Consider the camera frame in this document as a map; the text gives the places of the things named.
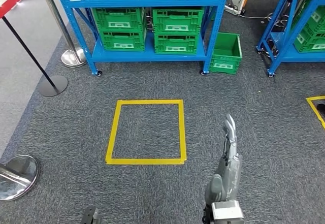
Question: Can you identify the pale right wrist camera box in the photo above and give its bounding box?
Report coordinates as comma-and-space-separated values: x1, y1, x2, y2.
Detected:
211, 200, 244, 224

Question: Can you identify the black barrier stanchion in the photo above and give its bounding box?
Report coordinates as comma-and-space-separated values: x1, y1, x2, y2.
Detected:
2, 15, 69, 98

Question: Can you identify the yellow floor tape square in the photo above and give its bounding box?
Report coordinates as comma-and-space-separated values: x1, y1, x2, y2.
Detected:
306, 95, 325, 130
105, 99, 187, 166

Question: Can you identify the green plastic crate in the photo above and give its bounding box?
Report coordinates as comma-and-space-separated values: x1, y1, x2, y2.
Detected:
294, 27, 325, 53
100, 30, 146, 52
154, 33, 199, 55
292, 0, 325, 35
152, 7, 204, 37
91, 7, 146, 34

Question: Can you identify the open green plastic bin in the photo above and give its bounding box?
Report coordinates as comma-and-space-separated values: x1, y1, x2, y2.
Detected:
210, 32, 243, 75

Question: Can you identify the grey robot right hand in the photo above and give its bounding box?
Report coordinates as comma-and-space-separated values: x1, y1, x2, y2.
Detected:
204, 113, 243, 206

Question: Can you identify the white power strip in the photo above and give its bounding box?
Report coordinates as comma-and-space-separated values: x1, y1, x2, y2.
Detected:
225, 5, 246, 16

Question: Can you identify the dark robot left hand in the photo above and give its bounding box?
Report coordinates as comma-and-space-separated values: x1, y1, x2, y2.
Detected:
81, 206, 101, 224

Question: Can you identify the chrome barrier stanchion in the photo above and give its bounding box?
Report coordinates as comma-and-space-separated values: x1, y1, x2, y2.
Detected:
38, 0, 87, 69
0, 155, 40, 201

